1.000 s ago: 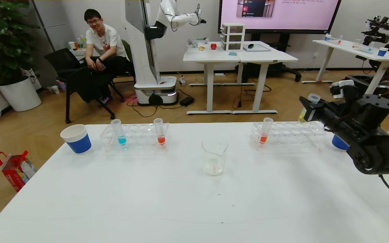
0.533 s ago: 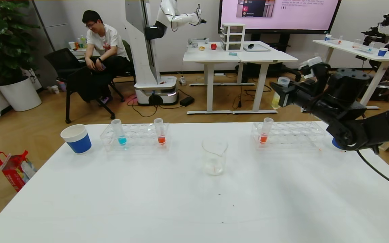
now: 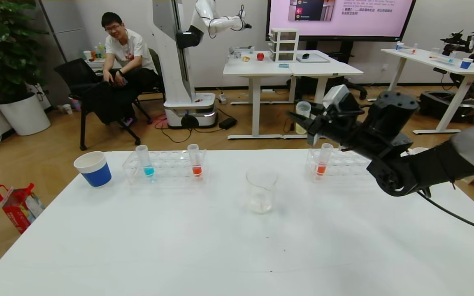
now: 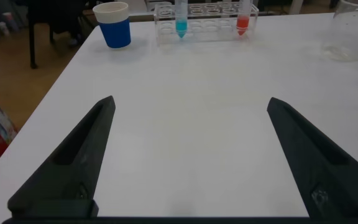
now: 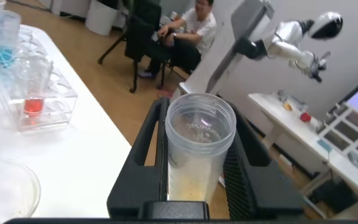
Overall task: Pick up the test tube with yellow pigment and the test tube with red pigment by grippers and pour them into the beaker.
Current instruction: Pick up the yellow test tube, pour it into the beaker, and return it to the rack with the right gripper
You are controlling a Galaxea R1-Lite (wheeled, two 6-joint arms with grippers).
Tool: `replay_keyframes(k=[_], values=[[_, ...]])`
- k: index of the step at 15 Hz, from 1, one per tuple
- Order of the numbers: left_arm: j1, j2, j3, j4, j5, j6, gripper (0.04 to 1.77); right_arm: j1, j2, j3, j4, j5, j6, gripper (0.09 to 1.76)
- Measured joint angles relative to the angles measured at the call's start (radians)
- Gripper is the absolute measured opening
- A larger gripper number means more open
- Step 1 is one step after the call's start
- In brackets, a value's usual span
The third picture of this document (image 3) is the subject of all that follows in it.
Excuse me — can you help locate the glass beaker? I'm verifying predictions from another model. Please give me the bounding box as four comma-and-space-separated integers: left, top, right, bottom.
245, 168, 279, 214

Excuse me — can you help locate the green potted plant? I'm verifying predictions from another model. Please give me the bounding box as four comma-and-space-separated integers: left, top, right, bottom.
0, 0, 51, 104

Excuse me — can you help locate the red shopping bag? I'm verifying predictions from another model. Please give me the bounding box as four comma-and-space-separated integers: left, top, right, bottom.
0, 183, 46, 234

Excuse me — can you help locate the white plant pot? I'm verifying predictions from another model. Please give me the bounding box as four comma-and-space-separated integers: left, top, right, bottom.
0, 92, 51, 136

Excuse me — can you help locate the black screen stand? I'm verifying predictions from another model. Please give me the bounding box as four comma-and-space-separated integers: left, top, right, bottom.
286, 40, 367, 101

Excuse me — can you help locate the red pigment test tube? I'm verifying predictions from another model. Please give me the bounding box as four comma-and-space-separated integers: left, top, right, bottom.
315, 143, 334, 176
187, 143, 203, 178

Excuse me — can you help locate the black mobile robot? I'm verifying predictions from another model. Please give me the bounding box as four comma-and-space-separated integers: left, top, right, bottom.
419, 14, 474, 124

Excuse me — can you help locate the small clear tube rack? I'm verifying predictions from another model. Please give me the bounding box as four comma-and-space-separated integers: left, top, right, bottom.
428, 48, 456, 65
394, 41, 418, 55

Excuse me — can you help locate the grey flat pad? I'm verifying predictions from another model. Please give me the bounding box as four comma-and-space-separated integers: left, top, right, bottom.
295, 53, 330, 64

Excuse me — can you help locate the large display screen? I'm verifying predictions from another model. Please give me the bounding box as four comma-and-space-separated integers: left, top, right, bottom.
266, 0, 417, 42

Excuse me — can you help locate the clear plastic box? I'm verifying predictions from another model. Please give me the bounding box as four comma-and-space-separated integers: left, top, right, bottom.
229, 46, 255, 57

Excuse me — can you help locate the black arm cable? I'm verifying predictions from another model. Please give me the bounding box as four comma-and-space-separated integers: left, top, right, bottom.
416, 189, 474, 238

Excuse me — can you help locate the dark padded chair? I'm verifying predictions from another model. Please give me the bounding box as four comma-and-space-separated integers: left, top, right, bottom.
132, 48, 166, 125

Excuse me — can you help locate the black floor cable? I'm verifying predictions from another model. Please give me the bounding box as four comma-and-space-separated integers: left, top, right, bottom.
281, 87, 329, 133
154, 116, 226, 143

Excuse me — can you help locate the grey metal cabinet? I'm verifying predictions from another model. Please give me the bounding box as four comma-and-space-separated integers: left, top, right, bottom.
39, 0, 98, 106

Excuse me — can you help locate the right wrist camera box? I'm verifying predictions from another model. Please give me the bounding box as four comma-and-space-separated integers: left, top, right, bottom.
322, 84, 351, 109

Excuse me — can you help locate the blue pigment test tube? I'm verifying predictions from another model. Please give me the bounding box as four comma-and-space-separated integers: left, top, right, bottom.
135, 145, 156, 178

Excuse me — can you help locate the white side cabinet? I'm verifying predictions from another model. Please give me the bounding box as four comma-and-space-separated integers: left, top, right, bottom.
86, 59, 113, 76

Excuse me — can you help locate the white tall mobile robot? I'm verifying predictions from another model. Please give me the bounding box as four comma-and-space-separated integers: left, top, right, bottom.
151, 0, 252, 129

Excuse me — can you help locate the seated man white shirt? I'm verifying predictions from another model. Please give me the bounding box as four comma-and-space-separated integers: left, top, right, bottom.
96, 12, 159, 127

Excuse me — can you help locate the yellow pigment test tube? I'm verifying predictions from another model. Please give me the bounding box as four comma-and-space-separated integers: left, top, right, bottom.
295, 101, 312, 135

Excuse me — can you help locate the white standing desk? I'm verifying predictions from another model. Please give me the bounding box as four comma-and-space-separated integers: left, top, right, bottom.
223, 51, 293, 140
283, 50, 364, 140

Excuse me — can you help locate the long white desk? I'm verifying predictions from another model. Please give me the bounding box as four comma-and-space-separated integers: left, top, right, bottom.
367, 48, 474, 135

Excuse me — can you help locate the clear test tube rack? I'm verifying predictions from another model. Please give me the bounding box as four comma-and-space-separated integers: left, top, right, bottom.
305, 147, 376, 182
122, 149, 208, 185

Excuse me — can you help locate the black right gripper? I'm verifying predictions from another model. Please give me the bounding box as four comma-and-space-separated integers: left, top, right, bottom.
287, 110, 372, 150

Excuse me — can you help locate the white drawer unit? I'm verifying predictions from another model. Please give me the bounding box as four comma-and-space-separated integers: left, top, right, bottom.
269, 28, 300, 63

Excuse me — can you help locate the black office chair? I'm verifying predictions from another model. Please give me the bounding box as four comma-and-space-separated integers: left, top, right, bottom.
54, 58, 141, 151

